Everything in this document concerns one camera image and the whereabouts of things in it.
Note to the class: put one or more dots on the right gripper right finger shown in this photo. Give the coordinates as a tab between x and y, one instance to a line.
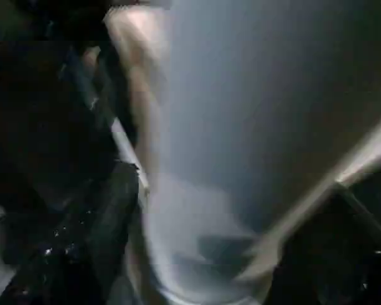
336	254

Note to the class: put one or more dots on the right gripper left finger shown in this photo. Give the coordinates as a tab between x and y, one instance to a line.
82	248

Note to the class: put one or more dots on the white plastic table top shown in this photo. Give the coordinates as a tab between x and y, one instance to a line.
352	159

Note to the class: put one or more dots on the white plastic table leg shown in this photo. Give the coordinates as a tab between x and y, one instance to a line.
209	127

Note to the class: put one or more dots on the black mat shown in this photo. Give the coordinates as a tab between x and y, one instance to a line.
35	127

